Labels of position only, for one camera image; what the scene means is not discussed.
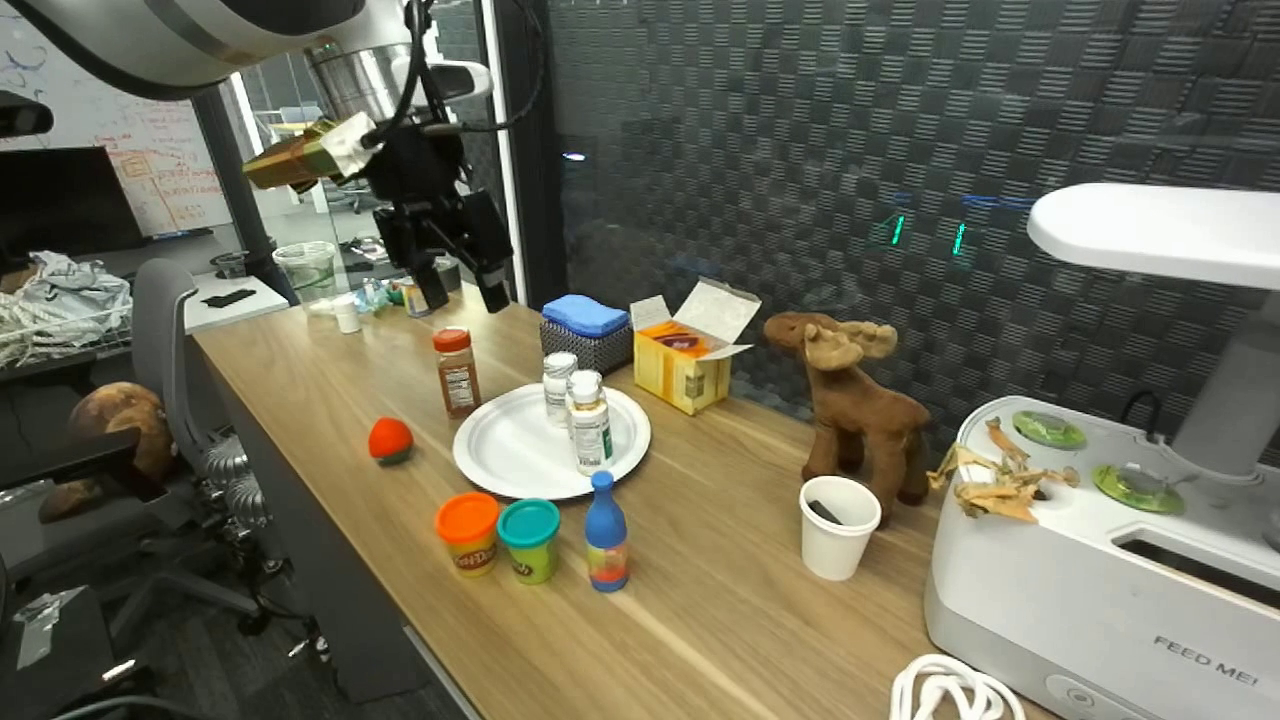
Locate blue toy bottle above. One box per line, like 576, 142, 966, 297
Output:
578, 466, 633, 594

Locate crumpled white cloth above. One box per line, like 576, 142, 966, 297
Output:
0, 247, 139, 377

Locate white planter machine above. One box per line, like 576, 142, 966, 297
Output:
918, 177, 1280, 720

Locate dried brown roots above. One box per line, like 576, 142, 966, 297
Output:
928, 411, 1073, 529

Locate white paper plate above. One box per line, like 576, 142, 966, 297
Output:
446, 379, 655, 509

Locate brown plush toy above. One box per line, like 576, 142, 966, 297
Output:
36, 379, 180, 529

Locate red ball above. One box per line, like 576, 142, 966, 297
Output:
364, 411, 420, 466

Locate teal lid dough tub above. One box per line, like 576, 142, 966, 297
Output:
491, 494, 564, 587

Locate white coiled cable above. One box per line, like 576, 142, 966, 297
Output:
883, 649, 1033, 720

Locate grey black office chair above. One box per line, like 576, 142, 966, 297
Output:
123, 250, 335, 676

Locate small clear bottle white cap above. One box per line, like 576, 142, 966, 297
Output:
539, 348, 583, 426

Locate green planter pod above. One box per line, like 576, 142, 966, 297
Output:
1007, 402, 1091, 451
1091, 461, 1188, 516

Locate brown spice bottle orange cap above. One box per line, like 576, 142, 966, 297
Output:
427, 323, 482, 425

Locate clear plastic container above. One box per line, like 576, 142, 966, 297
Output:
270, 237, 353, 309

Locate yellow open cardboard box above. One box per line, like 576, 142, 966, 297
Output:
629, 274, 765, 418

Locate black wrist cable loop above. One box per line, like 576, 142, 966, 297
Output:
394, 0, 551, 140

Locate brown moose plush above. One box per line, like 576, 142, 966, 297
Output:
761, 309, 934, 511

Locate orange lid dough tub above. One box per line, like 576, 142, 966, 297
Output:
431, 489, 504, 576

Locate white pill bottle with label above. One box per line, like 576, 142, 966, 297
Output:
564, 369, 619, 470

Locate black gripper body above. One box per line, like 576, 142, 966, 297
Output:
359, 115, 488, 263

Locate black box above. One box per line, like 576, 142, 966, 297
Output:
534, 317, 635, 384

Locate white foam cup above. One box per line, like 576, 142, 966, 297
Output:
795, 470, 883, 585

